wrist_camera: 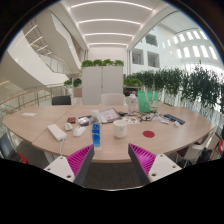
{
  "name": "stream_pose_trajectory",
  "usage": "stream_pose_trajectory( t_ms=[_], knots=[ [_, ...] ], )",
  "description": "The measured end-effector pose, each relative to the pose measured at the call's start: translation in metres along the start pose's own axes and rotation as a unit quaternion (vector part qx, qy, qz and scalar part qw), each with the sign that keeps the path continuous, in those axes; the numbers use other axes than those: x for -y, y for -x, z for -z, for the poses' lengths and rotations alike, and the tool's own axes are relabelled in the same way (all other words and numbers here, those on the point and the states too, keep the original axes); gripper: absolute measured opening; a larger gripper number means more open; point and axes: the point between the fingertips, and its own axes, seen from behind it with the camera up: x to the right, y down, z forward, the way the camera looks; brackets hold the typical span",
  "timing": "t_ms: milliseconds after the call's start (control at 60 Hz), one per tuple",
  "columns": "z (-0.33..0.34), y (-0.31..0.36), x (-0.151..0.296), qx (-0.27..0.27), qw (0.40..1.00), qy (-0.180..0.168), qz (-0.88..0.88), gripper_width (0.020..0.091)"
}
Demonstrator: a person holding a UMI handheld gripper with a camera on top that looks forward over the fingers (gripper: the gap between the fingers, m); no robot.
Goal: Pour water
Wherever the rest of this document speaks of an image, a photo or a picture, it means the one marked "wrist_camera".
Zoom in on ceiling light strips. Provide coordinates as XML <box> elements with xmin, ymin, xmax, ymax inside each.
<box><xmin>69</xmin><ymin>0</ymin><xmax>154</xmax><ymax>48</ymax></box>

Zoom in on red and black chair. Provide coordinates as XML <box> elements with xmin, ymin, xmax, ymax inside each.
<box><xmin>0</xmin><ymin>134</ymin><xmax>29</xmax><ymax>164</ymax></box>

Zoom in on black cables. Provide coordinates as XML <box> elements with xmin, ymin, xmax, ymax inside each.
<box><xmin>138</xmin><ymin>112</ymin><xmax>161</xmax><ymax>122</ymax></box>

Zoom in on white chair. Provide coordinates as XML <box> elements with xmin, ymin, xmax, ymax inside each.
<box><xmin>176</xmin><ymin>129</ymin><xmax>216</xmax><ymax>164</ymax></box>
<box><xmin>100</xmin><ymin>92</ymin><xmax>126</xmax><ymax>106</ymax></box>

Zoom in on black notebook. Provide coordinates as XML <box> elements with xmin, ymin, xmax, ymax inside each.
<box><xmin>77</xmin><ymin>115</ymin><xmax>93</xmax><ymax>127</ymax></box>

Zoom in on colourful sticker sheet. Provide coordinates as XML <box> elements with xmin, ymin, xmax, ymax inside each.
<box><xmin>126</xmin><ymin>116</ymin><xmax>141</xmax><ymax>125</ymax></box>

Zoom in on white paper sheet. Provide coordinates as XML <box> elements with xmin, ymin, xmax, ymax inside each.
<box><xmin>21</xmin><ymin>112</ymin><xmax>38</xmax><ymax>118</ymax></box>

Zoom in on white cabinet with plants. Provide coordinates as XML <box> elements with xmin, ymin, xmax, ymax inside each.
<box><xmin>80</xmin><ymin>58</ymin><xmax>125</xmax><ymax>106</ymax></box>

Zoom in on clear jar with white lid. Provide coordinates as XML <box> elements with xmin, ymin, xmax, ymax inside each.
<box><xmin>126</xmin><ymin>92</ymin><xmax>139</xmax><ymax>114</ymax></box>

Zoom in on clear blue-labelled water bottle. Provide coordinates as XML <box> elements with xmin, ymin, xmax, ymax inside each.
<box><xmin>89</xmin><ymin>109</ymin><xmax>104</xmax><ymax>152</ymax></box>

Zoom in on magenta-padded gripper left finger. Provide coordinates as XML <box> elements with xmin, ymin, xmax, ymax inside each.
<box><xmin>43</xmin><ymin>143</ymin><xmax>95</xmax><ymax>187</ymax></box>

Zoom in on white printed mug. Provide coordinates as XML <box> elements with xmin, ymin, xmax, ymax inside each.
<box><xmin>112</xmin><ymin>119</ymin><xmax>129</xmax><ymax>139</ymax></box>

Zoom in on small planter with plants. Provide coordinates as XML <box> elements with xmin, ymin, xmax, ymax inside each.
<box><xmin>63</xmin><ymin>78</ymin><xmax>83</xmax><ymax>98</ymax></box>

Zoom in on glass railing with handrail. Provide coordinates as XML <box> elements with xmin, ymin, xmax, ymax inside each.
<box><xmin>0</xmin><ymin>84</ymin><xmax>66</xmax><ymax>116</ymax></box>

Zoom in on row of green plants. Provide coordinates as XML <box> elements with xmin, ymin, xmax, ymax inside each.
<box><xmin>123</xmin><ymin>61</ymin><xmax>224</xmax><ymax>114</ymax></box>

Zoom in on flat round red coaster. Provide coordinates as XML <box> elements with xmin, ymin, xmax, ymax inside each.
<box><xmin>142</xmin><ymin>130</ymin><xmax>156</xmax><ymax>139</ymax></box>

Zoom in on green tote bag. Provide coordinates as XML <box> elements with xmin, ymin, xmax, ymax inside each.
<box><xmin>137</xmin><ymin>90</ymin><xmax>160</xmax><ymax>114</ymax></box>

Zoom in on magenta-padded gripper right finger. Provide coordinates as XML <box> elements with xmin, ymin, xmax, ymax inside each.
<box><xmin>127</xmin><ymin>143</ymin><xmax>183</xmax><ymax>186</ymax></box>

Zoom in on dark blue flat case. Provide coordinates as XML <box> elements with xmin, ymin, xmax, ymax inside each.
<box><xmin>163</xmin><ymin>113</ymin><xmax>186</xmax><ymax>126</ymax></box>

